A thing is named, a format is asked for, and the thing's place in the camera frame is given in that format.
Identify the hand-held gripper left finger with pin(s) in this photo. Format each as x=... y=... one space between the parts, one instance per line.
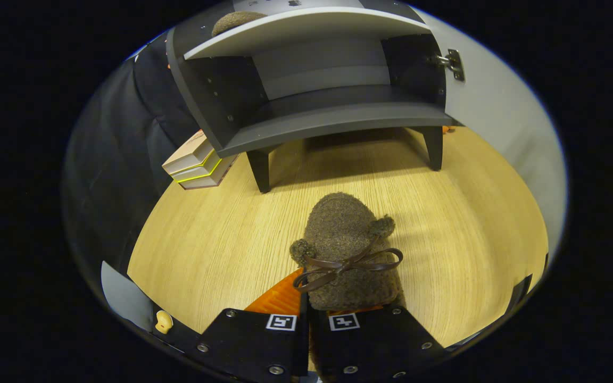
x=253 y=340

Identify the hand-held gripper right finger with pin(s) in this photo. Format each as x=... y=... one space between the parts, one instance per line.
x=375 y=340

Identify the brown fuzzy shoe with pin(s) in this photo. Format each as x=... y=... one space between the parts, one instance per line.
x=234 y=20
x=338 y=223

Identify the grey shoe cabinet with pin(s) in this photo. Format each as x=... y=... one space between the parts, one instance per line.
x=338 y=114

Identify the metal door hinge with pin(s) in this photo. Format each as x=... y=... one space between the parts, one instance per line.
x=454 y=64

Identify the small cream knob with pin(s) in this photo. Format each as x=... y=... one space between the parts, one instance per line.
x=164 y=321

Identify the grey rounded panel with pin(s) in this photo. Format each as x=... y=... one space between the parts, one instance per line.
x=123 y=298

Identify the white paged book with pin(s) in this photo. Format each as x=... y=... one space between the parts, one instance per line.
x=210 y=181

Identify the yellow edged book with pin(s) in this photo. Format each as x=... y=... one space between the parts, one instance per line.
x=200 y=171

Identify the black backdrop cloth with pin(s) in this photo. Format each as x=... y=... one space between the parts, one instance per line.
x=115 y=159

